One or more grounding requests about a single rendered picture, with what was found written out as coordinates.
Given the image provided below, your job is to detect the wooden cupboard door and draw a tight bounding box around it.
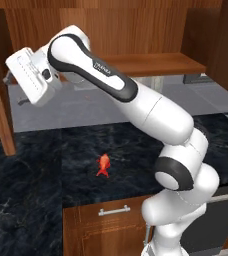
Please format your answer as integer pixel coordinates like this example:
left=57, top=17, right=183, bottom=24
left=62, top=225, right=154, bottom=256

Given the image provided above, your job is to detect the silver dishwasher handle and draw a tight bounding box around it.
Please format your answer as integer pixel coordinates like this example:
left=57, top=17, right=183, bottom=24
left=207, top=191, right=228, bottom=205

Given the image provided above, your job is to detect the wooden cabinet shelf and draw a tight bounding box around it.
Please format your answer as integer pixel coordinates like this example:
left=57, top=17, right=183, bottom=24
left=98, top=52, right=207, bottom=78

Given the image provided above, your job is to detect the silver drawer handle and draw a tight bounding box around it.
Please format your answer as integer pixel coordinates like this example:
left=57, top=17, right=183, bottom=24
left=98, top=204, right=132, bottom=217

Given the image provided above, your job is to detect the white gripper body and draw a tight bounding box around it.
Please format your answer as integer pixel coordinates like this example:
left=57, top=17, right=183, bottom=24
left=5, top=46, right=54, bottom=107

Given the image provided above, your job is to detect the black dishwasher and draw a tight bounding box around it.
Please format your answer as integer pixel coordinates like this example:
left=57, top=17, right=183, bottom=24
left=180, top=180, right=228, bottom=256

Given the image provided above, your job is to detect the silver cupboard door handle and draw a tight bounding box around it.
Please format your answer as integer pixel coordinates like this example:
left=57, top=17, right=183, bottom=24
left=143, top=224, right=153, bottom=248

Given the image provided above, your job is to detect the wooden wall cabinet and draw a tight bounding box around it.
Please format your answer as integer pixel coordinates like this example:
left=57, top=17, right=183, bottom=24
left=0, top=0, right=228, bottom=78

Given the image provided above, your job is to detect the wooden drawer front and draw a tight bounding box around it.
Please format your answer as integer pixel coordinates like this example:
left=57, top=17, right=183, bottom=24
left=62, top=195, right=154, bottom=228

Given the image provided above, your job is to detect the red raw meat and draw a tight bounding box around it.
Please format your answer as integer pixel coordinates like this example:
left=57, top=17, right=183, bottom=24
left=95, top=153, right=113, bottom=179

